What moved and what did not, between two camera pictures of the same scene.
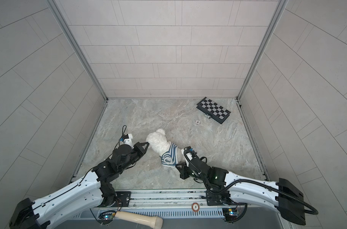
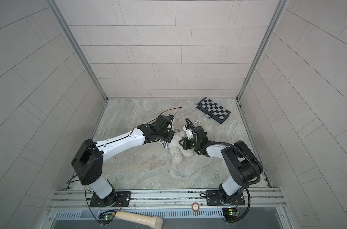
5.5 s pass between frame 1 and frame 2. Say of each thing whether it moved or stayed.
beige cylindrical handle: stayed
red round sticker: stayed
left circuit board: stayed
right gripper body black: moved
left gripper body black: moved
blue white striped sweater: moved
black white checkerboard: stayed
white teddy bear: moved
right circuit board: stayed
